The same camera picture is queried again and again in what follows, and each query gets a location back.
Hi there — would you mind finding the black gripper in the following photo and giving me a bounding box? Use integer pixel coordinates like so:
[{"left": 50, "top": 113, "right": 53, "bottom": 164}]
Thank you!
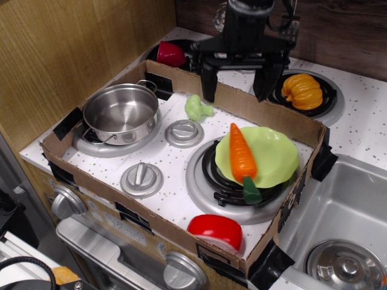
[{"left": 190, "top": 11, "right": 296, "bottom": 103}]

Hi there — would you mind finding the orange toy carrot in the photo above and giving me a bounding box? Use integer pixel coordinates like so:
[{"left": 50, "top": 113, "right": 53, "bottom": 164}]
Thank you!
[{"left": 229, "top": 122, "right": 263, "bottom": 205}]

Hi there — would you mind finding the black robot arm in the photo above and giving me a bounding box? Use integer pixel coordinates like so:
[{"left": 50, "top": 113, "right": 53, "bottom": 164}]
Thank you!
[{"left": 190, "top": 1, "right": 298, "bottom": 103}]

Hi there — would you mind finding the light green plastic plate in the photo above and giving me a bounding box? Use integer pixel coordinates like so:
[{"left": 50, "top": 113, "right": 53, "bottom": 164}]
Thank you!
[{"left": 215, "top": 126, "right": 300, "bottom": 189}]

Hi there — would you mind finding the green toy broccoli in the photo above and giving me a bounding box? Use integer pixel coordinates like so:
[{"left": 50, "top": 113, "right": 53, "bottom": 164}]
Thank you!
[{"left": 184, "top": 95, "right": 213, "bottom": 121}]

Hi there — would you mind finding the hanging silver skimmer ladle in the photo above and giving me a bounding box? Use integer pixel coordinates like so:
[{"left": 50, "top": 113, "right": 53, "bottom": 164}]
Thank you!
[{"left": 213, "top": 2, "right": 227, "bottom": 33}]

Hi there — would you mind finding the hanging silver slotted spatula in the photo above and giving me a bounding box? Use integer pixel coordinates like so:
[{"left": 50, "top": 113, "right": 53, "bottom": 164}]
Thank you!
[{"left": 278, "top": 1, "right": 301, "bottom": 45}]

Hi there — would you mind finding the orange toy pumpkin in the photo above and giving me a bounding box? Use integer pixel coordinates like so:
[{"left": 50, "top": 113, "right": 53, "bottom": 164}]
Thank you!
[{"left": 281, "top": 74, "right": 323, "bottom": 111}]

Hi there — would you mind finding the red toy cup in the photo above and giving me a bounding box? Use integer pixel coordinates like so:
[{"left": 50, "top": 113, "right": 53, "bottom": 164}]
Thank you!
[{"left": 156, "top": 41, "right": 186, "bottom": 67}]

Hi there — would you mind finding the silver stove knob upper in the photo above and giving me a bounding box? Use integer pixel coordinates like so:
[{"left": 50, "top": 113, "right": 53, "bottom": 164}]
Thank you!
[{"left": 165, "top": 120, "right": 204, "bottom": 149}]

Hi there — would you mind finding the back right black burner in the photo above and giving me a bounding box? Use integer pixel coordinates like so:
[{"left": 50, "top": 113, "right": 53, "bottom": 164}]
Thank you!
[{"left": 267, "top": 69, "right": 345, "bottom": 127}]

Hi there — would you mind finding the front right black burner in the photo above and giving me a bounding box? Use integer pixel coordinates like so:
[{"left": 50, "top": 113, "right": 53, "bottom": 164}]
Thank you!
[{"left": 185, "top": 138, "right": 298, "bottom": 225}]

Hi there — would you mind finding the silver stove knob lower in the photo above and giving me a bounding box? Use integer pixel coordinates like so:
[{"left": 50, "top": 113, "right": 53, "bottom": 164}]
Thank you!
[{"left": 120, "top": 163, "right": 164, "bottom": 199}]

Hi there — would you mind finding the red toy cheese wheel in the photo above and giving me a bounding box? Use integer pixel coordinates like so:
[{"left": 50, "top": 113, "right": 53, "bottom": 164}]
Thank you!
[{"left": 187, "top": 214, "right": 243, "bottom": 253}]

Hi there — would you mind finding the silver toy sink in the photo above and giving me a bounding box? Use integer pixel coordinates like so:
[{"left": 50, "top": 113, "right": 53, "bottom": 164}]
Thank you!
[{"left": 274, "top": 155, "right": 386, "bottom": 289}]

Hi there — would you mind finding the silver oven knob right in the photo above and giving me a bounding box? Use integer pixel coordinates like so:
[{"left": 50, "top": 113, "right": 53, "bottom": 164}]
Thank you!
[{"left": 163, "top": 251, "right": 207, "bottom": 290}]

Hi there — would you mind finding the silver oven knob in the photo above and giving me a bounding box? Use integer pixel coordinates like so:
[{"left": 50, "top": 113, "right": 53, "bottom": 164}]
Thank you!
[
  {"left": 51, "top": 185, "right": 87, "bottom": 220},
  {"left": 163, "top": 251, "right": 207, "bottom": 290}
]

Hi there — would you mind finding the stainless steel pot lid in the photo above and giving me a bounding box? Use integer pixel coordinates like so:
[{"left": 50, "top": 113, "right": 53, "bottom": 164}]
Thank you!
[{"left": 304, "top": 239, "right": 386, "bottom": 289}]

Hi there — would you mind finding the silver oven knob left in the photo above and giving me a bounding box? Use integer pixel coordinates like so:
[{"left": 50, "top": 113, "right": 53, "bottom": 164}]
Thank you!
[{"left": 51, "top": 185, "right": 87, "bottom": 220}]

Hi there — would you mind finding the silver oven door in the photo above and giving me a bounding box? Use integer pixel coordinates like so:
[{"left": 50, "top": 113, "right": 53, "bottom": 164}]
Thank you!
[{"left": 56, "top": 217, "right": 167, "bottom": 289}]

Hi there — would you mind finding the orange sponge piece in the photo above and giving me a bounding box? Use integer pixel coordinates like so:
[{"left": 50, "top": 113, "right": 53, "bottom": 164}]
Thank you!
[{"left": 52, "top": 266, "right": 79, "bottom": 285}]

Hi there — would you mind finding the black braided cable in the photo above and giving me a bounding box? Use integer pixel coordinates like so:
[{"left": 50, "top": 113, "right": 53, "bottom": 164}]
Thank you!
[{"left": 0, "top": 256, "right": 57, "bottom": 290}]

